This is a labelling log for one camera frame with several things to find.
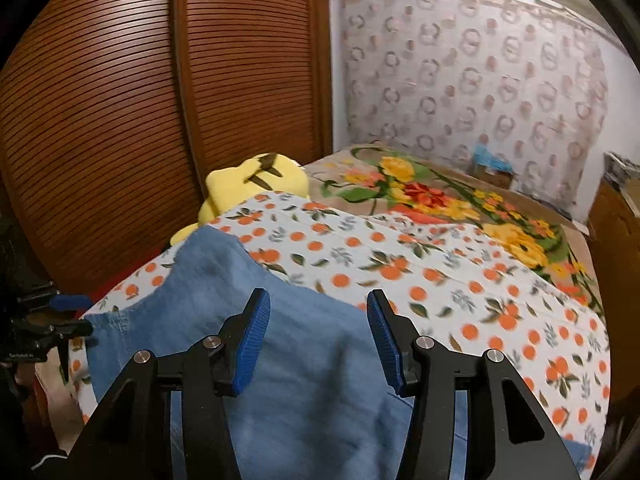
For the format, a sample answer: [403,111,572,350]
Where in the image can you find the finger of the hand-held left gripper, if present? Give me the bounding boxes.
[50,320,95,341]
[17,294,92,314]

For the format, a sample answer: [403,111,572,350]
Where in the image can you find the wooden slatted wardrobe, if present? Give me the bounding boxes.
[0,0,333,306]

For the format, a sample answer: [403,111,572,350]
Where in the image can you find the wooden sideboard cabinet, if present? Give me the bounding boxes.
[587,180,640,411]

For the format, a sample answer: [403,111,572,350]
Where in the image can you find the blue denim pants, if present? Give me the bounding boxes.
[82,225,593,480]

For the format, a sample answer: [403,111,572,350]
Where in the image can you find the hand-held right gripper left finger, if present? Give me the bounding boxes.
[67,287,273,480]

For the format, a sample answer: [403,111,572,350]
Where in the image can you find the orange fruit print bedsheet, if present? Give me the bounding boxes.
[67,191,613,466]

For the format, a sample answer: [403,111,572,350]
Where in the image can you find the circle pattern curtain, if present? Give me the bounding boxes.
[330,0,611,221]

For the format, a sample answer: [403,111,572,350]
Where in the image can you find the yellow plush toy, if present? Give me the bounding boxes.
[170,152,308,248]

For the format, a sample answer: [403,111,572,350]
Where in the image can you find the stack of newspapers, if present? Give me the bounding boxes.
[602,152,633,186]

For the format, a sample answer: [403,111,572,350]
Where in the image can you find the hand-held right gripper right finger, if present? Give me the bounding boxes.
[366,289,581,480]

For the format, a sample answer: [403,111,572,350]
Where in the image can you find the small cardboard box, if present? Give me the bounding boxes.
[472,162,513,190]

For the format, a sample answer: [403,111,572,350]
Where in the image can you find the floral blanket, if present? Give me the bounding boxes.
[302,144,606,311]

